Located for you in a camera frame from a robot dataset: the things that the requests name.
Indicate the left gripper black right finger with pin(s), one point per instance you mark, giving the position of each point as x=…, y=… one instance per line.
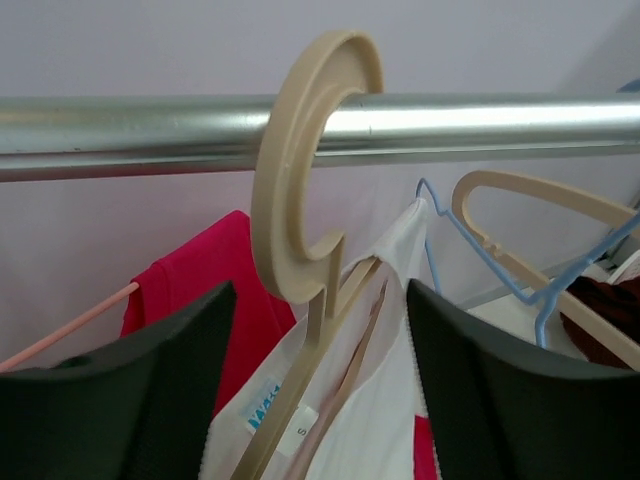
x=502, y=408

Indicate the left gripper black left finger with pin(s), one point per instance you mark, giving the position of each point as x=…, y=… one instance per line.
x=137, y=408

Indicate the white t shirt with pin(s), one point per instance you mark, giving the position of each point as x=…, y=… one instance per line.
x=357, y=416

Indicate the light blue wire hanger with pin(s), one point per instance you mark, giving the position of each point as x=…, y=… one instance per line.
x=526, y=283

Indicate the white clothes rack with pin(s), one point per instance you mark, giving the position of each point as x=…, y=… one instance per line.
x=101, y=137

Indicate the pink wire hanger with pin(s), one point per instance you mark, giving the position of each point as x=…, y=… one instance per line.
x=68, y=328

